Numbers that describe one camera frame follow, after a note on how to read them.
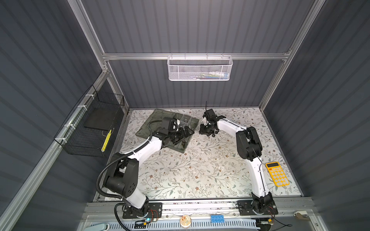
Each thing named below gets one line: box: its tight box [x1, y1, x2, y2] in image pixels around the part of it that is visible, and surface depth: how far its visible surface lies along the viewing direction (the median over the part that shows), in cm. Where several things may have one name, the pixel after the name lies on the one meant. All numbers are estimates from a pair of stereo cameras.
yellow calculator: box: [265, 161, 291, 188], surface depth 86 cm
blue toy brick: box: [211, 214, 225, 223], surface depth 71 cm
